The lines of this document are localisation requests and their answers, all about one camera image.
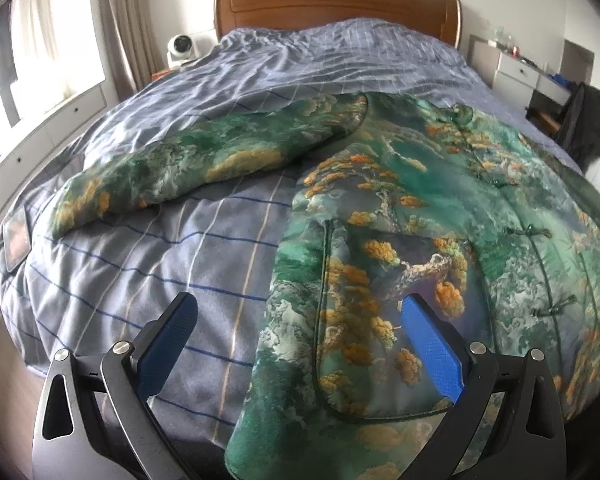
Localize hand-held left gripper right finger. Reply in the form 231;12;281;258
400;294;568;480

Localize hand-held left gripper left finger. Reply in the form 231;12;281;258
32;291;201;480

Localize green printed padded jacket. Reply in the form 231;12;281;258
52;91;600;480

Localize blue striped duvet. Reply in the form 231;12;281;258
0;17;581;461

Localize small brown rectangular card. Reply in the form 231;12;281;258
1;209;32;272

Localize white window cabinet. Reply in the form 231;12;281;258
0;82;116;261

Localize wooden stool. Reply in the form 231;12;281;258
527;107;563;133

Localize black hanging jacket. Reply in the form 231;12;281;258
555;81;600;173

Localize white desk with drawers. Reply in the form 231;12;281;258
467;35;572;107

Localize beige curtain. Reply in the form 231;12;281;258
102;0;156;106

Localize window with sheer curtain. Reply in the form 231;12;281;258
0;0;107;128

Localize wooden headboard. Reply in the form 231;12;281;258
214;0;462;51

